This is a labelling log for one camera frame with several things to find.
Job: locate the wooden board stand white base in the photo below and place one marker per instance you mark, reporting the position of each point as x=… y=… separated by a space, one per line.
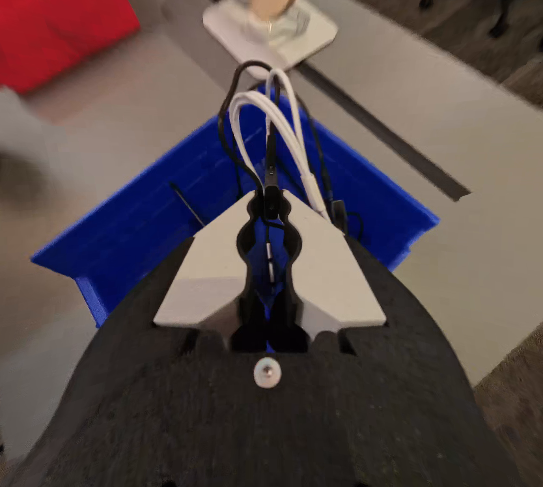
x=305 y=35

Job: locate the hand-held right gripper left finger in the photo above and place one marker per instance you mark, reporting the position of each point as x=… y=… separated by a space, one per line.
x=203 y=279

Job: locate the blue plastic bin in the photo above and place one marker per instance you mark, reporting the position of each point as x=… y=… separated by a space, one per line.
x=140 y=219

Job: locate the red plastic bin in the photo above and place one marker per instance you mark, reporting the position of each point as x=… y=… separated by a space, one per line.
x=55 y=16

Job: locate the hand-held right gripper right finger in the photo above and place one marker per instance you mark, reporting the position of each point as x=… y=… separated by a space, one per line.
x=335 y=279

